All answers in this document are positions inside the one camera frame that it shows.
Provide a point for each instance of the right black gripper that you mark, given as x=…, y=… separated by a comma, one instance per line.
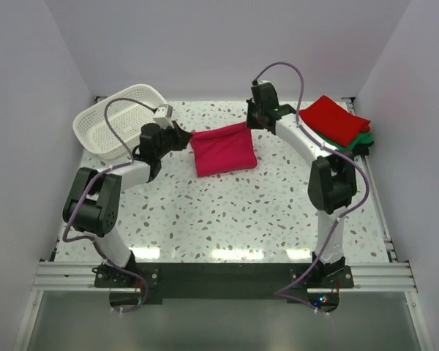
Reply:
x=250, y=123

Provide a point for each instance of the folded red t-shirt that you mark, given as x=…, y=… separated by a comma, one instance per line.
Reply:
x=326, y=117

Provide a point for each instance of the folded green t-shirt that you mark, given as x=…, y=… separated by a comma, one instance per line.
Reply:
x=365, y=137

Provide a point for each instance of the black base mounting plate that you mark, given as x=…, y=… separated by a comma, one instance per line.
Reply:
x=232, y=281

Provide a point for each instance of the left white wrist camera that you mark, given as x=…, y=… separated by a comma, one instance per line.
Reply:
x=163, y=115

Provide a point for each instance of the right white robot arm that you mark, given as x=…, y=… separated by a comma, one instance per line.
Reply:
x=332, y=180

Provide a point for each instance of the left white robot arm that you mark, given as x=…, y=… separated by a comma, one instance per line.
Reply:
x=92, y=206

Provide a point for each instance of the aluminium frame rail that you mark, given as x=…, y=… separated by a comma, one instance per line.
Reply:
x=365, y=277

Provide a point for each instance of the folded black t-shirt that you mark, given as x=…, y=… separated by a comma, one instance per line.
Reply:
x=361, y=149

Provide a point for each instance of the magenta pink t-shirt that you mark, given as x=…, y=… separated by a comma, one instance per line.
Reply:
x=223, y=150

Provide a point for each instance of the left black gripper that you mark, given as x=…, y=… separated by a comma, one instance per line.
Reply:
x=181, y=137

